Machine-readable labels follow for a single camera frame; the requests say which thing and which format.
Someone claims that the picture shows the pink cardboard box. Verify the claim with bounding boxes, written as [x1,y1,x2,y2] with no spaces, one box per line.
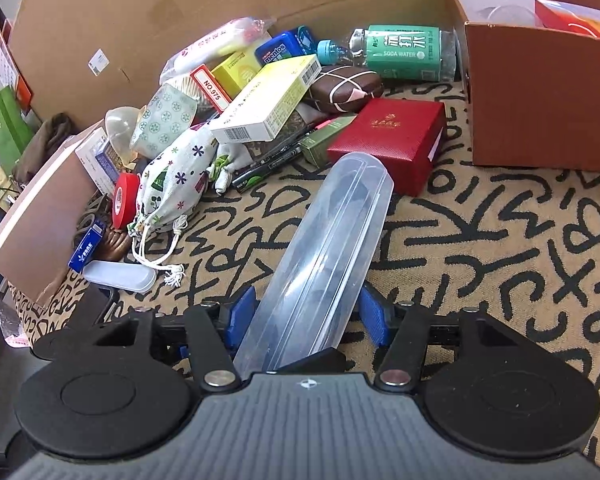
[0,125,97,306]

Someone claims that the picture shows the clear plastic long case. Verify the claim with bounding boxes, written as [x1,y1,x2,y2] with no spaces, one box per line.
[234,152,393,378]

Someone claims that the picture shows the blue floss box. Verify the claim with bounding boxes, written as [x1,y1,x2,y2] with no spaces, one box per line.
[254,25,317,66]

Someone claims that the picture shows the yellow small box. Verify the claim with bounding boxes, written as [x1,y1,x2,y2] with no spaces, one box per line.
[211,49,261,99]

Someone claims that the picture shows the white patterned drawstring bag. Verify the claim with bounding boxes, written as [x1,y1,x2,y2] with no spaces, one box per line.
[128,125,218,287]

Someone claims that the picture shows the brown wooden bracelet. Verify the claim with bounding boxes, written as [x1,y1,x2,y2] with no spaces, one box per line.
[93,226,134,264]

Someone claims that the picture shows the black smartphone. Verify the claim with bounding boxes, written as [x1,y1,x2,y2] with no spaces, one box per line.
[65,284,119,330]

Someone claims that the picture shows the dark red storage box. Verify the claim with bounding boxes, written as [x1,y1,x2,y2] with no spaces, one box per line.
[448,0,600,172]

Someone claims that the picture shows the red tape roll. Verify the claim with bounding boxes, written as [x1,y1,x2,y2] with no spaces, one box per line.
[112,172,140,230]

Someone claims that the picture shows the frosted white case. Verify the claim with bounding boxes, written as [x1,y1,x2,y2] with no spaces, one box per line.
[82,260,157,294]

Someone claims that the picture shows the black pen pack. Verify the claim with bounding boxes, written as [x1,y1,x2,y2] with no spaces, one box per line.
[232,127,315,193]

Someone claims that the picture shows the red playing card box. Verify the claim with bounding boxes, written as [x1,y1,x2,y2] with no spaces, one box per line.
[190,64,232,114]

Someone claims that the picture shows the yellow white medicine box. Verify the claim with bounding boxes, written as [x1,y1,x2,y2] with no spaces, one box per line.
[209,54,322,143]

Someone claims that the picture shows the clear glass ball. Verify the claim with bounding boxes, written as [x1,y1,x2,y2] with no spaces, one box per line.
[104,106,140,167]

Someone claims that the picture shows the small blue box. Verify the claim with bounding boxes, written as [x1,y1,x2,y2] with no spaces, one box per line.
[68,220,106,273]

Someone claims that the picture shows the brown football shaped pouch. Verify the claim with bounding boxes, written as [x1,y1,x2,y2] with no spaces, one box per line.
[303,66,384,114]

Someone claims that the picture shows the plastic bag white roll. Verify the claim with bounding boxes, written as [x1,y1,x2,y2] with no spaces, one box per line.
[159,16,276,84]

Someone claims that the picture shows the green label water bottle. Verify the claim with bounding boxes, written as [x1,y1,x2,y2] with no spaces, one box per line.
[316,25,456,82]

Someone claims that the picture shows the white blue medicine box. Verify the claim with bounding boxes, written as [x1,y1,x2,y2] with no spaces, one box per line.
[76,127,124,197]

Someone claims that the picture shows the small red jewelry box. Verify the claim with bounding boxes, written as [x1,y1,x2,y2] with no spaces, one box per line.
[327,98,446,197]

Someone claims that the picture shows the cardboard backdrop wall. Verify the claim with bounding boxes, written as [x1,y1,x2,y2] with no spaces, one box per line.
[8,0,446,128]

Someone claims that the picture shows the large red white gift box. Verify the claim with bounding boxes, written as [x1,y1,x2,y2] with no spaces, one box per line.
[534,0,600,39]

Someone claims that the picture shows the olive green small box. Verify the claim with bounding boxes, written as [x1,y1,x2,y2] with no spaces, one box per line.
[300,115,355,168]

